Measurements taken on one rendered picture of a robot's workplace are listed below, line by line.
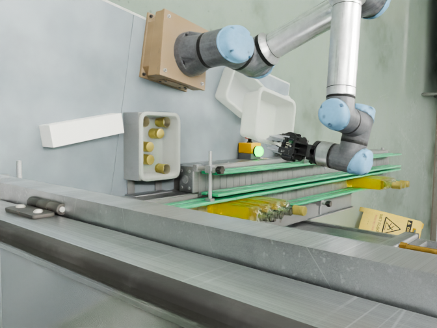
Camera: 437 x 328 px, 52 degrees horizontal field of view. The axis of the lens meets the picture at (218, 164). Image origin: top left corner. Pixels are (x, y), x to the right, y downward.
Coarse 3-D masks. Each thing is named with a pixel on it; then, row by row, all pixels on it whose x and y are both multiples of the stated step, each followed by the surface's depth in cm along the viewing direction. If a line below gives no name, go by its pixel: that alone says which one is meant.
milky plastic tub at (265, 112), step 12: (252, 96) 142; (264, 96) 148; (276, 96) 147; (252, 108) 142; (264, 108) 154; (276, 108) 159; (288, 108) 156; (252, 120) 141; (264, 120) 154; (276, 120) 159; (288, 120) 156; (240, 132) 144; (252, 132) 140; (264, 132) 154; (276, 132) 158; (276, 144) 148
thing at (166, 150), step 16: (144, 112) 141; (160, 112) 146; (144, 128) 151; (160, 128) 156; (176, 128) 153; (160, 144) 156; (176, 144) 153; (160, 160) 157; (176, 160) 154; (144, 176) 143; (160, 176) 148; (176, 176) 153
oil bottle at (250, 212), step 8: (208, 208) 160; (216, 208) 157; (224, 208) 154; (232, 208) 152; (240, 208) 150; (248, 208) 148; (256, 208) 148; (232, 216) 152; (240, 216) 150; (248, 216) 148; (256, 216) 147
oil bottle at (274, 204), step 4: (252, 200) 161; (256, 200) 160; (260, 200) 159; (264, 200) 159; (268, 200) 159; (272, 200) 159; (276, 200) 159; (272, 204) 156; (276, 204) 156; (280, 204) 158; (272, 208) 156; (276, 208) 156
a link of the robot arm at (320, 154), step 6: (318, 144) 131; (324, 144) 129; (330, 144) 128; (318, 150) 129; (324, 150) 128; (318, 156) 129; (324, 156) 128; (318, 162) 130; (324, 162) 128; (324, 168) 131
